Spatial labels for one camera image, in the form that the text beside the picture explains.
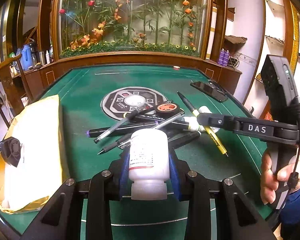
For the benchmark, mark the black folded item in box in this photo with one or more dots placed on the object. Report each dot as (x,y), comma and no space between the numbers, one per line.
(10,149)

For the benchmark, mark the blue sleeve forearm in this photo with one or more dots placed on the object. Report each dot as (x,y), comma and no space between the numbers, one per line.
(290,217)

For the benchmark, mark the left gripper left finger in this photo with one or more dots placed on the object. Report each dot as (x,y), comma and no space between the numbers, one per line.
(60,218)

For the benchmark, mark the wooden chair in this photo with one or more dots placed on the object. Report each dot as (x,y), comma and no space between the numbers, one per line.
(11,92)

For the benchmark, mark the purple capped black marker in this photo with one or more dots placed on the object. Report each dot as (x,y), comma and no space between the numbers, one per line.
(124,129)

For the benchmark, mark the artificial flower planter display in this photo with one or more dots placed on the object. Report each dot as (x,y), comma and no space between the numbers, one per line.
(99,26)

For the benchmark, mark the blue water kettle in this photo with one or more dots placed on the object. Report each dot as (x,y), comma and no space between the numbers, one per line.
(26,57)

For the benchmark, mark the clear silver tip pen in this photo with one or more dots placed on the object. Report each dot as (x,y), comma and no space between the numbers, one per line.
(128,117)

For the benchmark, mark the yellow capped black marker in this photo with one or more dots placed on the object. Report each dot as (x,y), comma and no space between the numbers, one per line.
(154,120)

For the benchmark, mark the eyeglasses by phone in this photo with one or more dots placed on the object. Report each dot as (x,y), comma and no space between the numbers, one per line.
(216,84)

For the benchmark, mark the round dice control panel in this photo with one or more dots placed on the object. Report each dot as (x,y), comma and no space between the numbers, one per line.
(125,100)

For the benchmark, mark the black fineliner pen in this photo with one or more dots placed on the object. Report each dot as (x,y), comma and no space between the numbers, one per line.
(185,139)

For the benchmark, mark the red plastic bag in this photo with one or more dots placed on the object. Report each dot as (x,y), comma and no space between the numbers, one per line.
(268,116)

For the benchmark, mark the clear barrel gel pen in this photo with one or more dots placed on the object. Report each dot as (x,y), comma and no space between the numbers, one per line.
(144,133)

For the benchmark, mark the red label white bottle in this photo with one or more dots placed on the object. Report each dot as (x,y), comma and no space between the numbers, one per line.
(149,169)

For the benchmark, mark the black electrical tape roll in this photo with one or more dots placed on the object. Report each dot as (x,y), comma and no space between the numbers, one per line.
(166,110)

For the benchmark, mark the tall white plastic bottle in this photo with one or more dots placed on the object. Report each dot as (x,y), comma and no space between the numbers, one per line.
(204,109)

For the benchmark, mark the yellow open storage box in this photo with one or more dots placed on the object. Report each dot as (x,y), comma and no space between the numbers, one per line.
(42,167)

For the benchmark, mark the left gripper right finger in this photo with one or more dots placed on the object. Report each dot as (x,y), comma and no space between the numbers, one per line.
(236,217)

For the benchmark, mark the purple bottles on shelf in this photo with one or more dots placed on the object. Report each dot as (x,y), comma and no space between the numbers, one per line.
(224,57)

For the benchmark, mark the green label white bottle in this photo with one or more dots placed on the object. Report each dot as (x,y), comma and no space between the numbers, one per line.
(193,124)

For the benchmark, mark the person's right hand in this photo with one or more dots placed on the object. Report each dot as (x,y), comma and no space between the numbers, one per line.
(270,181)

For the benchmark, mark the black smartphone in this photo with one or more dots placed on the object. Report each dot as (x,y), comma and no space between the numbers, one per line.
(211,90)

